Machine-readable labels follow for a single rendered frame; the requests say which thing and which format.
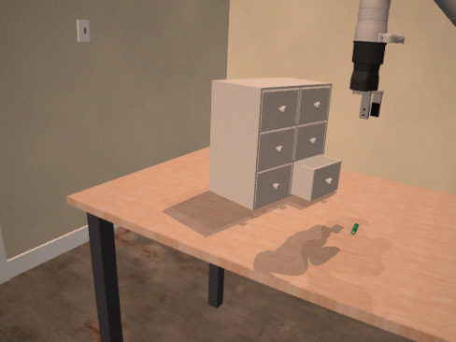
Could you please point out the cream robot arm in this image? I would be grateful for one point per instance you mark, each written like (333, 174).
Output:
(379, 9)

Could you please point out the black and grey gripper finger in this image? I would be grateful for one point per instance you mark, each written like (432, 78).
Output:
(365, 104)
(376, 103)

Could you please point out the small beige chest of drawers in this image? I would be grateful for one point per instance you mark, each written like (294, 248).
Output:
(236, 107)

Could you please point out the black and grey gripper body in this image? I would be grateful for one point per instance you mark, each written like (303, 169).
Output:
(368, 53)

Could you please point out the grey drawer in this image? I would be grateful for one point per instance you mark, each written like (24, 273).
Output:
(271, 147)
(275, 106)
(309, 183)
(304, 138)
(313, 104)
(272, 184)

